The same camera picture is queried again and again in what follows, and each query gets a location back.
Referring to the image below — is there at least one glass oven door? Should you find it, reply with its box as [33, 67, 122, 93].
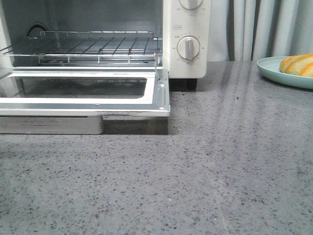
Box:
[0, 67, 171, 134]

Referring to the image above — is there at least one striped golden bread roll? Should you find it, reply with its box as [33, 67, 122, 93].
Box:
[280, 53, 313, 77]

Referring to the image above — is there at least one black right oven foot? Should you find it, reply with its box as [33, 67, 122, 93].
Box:
[187, 78, 198, 90]

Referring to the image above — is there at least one lower oven control knob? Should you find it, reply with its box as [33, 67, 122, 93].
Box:
[177, 36, 200, 60]

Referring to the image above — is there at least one oven control knob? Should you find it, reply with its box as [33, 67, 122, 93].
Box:
[177, 36, 200, 60]
[179, 0, 202, 10]

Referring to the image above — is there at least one white Toshiba toaster oven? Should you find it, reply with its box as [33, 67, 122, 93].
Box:
[0, 0, 211, 79]

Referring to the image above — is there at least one upper oven control knob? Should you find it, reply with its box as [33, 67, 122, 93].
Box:
[179, 0, 202, 10]

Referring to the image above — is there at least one grey curtain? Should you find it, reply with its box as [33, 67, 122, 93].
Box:
[207, 0, 313, 61]

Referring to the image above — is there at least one light green plate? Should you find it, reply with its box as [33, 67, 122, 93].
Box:
[257, 56, 313, 90]

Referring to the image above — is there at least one metal wire oven rack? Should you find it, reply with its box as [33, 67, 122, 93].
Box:
[0, 31, 163, 68]

